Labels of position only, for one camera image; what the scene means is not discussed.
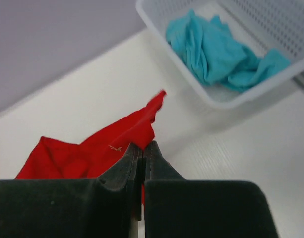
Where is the white plastic basket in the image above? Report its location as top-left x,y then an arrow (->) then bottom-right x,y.
136,0 -> 304,109

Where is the red t shirt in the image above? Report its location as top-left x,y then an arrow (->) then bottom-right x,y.
14,90 -> 166,196

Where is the teal t shirt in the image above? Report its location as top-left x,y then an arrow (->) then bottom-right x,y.
165,10 -> 290,93

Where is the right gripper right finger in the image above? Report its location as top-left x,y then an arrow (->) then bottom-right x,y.
144,142 -> 278,238

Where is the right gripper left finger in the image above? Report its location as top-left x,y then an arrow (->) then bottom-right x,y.
0,144 -> 142,238

